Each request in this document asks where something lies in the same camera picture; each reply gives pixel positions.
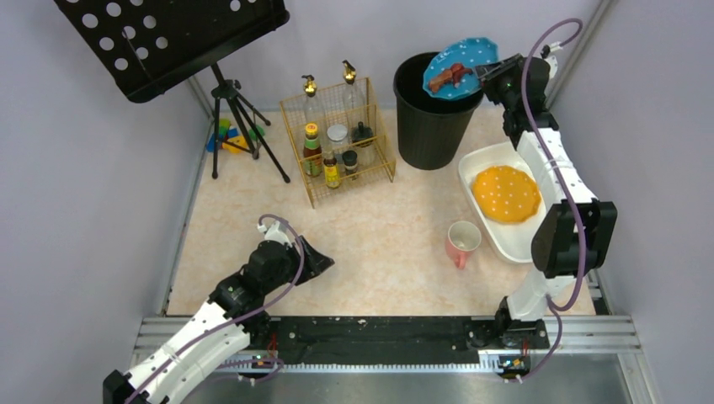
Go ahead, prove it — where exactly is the blue dotted plate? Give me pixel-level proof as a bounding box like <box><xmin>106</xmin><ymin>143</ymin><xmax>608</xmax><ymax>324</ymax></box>
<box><xmin>423</xmin><ymin>37</ymin><xmax>499</xmax><ymax>101</ymax></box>

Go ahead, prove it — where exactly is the small yellow spice bottle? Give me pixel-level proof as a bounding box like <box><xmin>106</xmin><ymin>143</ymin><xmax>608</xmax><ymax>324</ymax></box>
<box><xmin>322</xmin><ymin>150</ymin><xmax>341</xmax><ymax>189</ymax></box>

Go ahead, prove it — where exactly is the yellow dotted plate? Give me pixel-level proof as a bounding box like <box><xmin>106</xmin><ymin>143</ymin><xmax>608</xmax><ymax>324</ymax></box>
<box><xmin>471</xmin><ymin>165</ymin><xmax>541</xmax><ymax>225</ymax></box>

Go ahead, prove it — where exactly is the yellow cap sauce bottle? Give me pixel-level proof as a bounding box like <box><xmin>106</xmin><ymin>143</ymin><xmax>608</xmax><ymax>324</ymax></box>
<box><xmin>302</xmin><ymin>122</ymin><xmax>322</xmax><ymax>177</ymax></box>

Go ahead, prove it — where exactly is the black cap spice bottle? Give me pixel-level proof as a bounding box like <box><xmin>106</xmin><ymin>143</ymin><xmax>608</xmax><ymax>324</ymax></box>
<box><xmin>342</xmin><ymin>150</ymin><xmax>359</xmax><ymax>180</ymax></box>

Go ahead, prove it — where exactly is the silver lid shaker jar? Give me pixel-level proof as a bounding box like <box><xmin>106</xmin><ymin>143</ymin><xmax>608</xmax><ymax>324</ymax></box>
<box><xmin>327</xmin><ymin>124</ymin><xmax>349</xmax><ymax>164</ymax></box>

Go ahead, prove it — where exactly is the black lid grinder jar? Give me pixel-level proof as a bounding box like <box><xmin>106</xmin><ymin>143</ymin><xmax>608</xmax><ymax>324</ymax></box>
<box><xmin>351</xmin><ymin>121</ymin><xmax>376</xmax><ymax>167</ymax></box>

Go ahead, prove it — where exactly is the clear bottle gold pump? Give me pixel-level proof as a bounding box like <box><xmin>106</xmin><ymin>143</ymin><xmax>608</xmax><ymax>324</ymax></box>
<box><xmin>342</xmin><ymin>60</ymin><xmax>368</xmax><ymax>130</ymax></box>
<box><xmin>301</xmin><ymin>74</ymin><xmax>329</xmax><ymax>146</ymax></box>

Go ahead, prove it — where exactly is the pink mug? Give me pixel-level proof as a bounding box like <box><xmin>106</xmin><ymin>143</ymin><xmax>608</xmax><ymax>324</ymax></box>
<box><xmin>445</xmin><ymin>221</ymin><xmax>482</xmax><ymax>269</ymax></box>

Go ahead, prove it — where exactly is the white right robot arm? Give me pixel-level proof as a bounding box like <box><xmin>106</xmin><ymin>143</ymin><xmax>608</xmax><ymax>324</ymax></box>
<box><xmin>475</xmin><ymin>54</ymin><xmax>618</xmax><ymax>335</ymax></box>

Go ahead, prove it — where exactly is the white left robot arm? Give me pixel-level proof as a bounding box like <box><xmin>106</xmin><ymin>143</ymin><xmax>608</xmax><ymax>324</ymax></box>
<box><xmin>102</xmin><ymin>237</ymin><xmax>335</xmax><ymax>403</ymax></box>

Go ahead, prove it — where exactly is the curved dark sausage piece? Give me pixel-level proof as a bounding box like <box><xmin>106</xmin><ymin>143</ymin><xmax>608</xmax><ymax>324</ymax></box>
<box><xmin>450</xmin><ymin>62</ymin><xmax>474</xmax><ymax>88</ymax></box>

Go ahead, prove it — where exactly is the black plastic trash bin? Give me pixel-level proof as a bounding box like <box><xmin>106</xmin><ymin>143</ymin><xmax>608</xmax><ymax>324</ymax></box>
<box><xmin>392</xmin><ymin>51</ymin><xmax>483</xmax><ymax>170</ymax></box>

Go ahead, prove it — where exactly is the yellow toy block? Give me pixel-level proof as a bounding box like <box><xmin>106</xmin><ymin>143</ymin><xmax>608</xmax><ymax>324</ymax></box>
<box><xmin>221</xmin><ymin>136</ymin><xmax>250</xmax><ymax>154</ymax></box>

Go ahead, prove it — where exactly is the blue toy block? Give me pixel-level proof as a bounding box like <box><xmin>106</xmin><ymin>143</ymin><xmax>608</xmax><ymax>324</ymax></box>
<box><xmin>205</xmin><ymin>127</ymin><xmax>239</xmax><ymax>152</ymax></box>

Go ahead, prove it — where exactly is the white plastic basin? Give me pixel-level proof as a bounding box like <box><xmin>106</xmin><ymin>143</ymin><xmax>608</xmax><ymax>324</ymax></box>
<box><xmin>457</xmin><ymin>141</ymin><xmax>546</xmax><ymax>264</ymax></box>

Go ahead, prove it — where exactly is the lime green toy block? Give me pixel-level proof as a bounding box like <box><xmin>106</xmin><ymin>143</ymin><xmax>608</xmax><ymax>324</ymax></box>
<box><xmin>218</xmin><ymin>118</ymin><xmax>231</xmax><ymax>139</ymax></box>

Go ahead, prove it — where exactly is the black tripod stand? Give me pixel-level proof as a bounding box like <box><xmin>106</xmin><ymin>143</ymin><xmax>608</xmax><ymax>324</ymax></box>
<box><xmin>210</xmin><ymin>63</ymin><xmax>291</xmax><ymax>183</ymax></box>

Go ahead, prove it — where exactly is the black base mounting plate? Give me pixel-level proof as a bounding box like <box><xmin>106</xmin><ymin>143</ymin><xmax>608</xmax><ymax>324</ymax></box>
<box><xmin>249</xmin><ymin>316</ymin><xmax>551</xmax><ymax>365</ymax></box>

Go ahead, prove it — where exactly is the black perforated music stand tray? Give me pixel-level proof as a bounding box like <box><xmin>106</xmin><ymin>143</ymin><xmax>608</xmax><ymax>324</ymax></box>
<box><xmin>55</xmin><ymin>1</ymin><xmax>290</xmax><ymax>104</ymax></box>

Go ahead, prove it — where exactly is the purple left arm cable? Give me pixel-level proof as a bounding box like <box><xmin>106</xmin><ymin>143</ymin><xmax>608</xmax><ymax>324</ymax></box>
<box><xmin>125</xmin><ymin>214</ymin><xmax>306</xmax><ymax>404</ymax></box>

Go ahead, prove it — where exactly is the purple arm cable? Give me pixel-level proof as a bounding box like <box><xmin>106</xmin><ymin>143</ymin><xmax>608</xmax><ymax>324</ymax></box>
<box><xmin>125</xmin><ymin>214</ymin><xmax>306</xmax><ymax>404</ymax></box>
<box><xmin>519</xmin><ymin>18</ymin><xmax>588</xmax><ymax>383</ymax></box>

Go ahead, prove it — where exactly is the yellow wire rack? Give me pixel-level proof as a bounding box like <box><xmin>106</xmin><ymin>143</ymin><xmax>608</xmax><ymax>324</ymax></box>
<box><xmin>280</xmin><ymin>77</ymin><xmax>397</xmax><ymax>207</ymax></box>

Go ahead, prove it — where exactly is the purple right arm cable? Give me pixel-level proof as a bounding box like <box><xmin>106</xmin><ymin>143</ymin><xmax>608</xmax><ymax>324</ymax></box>
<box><xmin>519</xmin><ymin>18</ymin><xmax>588</xmax><ymax>383</ymax></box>

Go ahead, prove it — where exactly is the aluminium frame rail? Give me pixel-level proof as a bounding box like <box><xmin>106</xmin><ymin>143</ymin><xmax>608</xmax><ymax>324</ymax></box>
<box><xmin>131</xmin><ymin>315</ymin><xmax>642</xmax><ymax>375</ymax></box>

